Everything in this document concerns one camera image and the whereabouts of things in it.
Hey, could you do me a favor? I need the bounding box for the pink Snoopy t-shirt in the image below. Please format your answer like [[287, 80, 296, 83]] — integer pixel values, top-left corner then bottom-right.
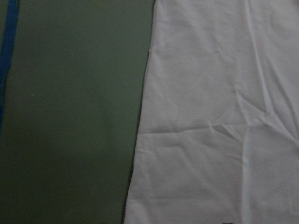
[[124, 0, 299, 224]]

